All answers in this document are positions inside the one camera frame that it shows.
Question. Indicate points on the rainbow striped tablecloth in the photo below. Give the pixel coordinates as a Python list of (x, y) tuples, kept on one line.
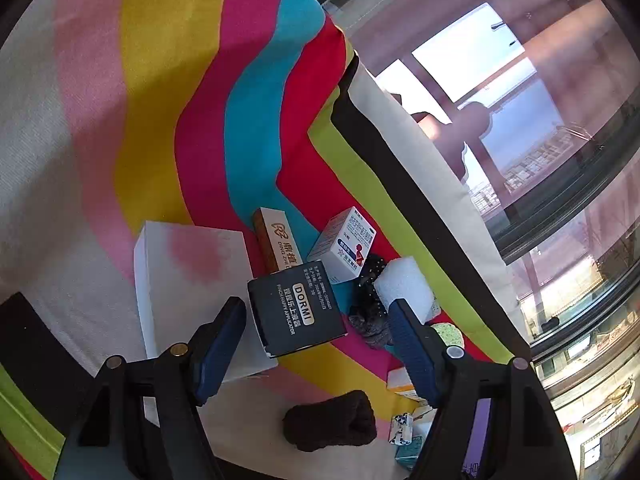
[(197, 112)]

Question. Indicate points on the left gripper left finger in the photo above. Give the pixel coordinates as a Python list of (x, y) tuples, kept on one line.
[(141, 421)]

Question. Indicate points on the large white flat box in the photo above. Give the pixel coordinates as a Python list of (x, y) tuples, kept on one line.
[(183, 275)]

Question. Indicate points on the white blue medicine box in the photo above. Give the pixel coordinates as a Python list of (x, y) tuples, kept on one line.
[(343, 246)]

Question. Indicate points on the small blue patterned packet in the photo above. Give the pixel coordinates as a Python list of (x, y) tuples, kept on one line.
[(401, 429)]

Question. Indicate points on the purple storage box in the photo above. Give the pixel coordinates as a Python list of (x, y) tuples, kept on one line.
[(474, 452)]

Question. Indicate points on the brown orange slim box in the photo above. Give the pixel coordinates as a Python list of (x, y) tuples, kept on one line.
[(276, 240)]

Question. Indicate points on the orange white tissue pack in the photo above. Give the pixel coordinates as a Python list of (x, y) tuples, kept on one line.
[(399, 382)]

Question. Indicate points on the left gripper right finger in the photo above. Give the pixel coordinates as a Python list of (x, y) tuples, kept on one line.
[(524, 438)]

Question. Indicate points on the black DORMI box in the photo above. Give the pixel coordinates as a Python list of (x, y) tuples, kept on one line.
[(295, 309)]

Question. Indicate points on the teal foil toothpaste box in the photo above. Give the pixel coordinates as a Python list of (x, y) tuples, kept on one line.
[(407, 455)]

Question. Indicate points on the black dotted grey cloth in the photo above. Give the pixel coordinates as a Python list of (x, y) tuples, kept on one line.
[(367, 315)]

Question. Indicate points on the white foam block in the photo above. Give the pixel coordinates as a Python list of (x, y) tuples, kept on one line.
[(403, 279)]

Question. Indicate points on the green speckled round sponge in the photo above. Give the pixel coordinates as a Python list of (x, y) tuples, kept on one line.
[(450, 334)]

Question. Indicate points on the dark brown knitted sleeve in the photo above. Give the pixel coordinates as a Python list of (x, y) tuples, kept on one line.
[(346, 420)]

